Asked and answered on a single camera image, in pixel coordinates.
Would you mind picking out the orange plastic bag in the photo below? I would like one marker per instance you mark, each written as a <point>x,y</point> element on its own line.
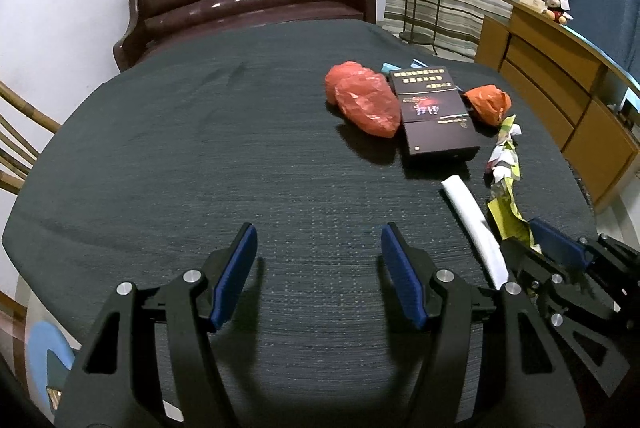
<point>487,103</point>

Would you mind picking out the wooden cabinet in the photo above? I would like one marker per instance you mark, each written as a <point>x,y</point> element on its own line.
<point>545,67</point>

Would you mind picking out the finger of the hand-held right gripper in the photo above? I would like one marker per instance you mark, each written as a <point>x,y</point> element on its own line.
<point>550,303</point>
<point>555,243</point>

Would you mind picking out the mouse plush toy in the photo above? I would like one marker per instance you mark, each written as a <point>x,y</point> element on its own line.
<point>555,10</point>

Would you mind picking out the small cream box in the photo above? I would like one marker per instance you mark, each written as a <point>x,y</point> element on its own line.
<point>530,1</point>

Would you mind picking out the white foam strip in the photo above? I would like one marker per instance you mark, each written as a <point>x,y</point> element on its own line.
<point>475,218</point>

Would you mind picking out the black cardboard box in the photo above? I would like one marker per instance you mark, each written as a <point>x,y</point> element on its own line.
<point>435,117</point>

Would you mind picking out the light blue paper packet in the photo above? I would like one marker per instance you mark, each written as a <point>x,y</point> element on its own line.
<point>417,62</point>

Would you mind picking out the bamboo chair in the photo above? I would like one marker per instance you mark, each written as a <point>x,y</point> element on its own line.
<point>35,110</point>

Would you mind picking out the yellow paper wrapper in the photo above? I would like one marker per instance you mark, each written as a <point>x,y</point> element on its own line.
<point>507,213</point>

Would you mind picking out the teal and white tube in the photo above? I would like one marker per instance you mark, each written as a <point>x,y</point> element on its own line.
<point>388,68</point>

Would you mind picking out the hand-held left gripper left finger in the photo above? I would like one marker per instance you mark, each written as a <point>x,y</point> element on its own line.
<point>232,278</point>

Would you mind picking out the red plastic bag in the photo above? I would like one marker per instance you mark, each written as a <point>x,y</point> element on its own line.
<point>365,100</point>

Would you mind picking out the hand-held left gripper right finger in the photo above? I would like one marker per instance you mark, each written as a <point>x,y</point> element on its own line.
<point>400,278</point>

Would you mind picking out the blue plastic stool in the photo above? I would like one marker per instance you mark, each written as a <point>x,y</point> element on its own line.
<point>42,348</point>

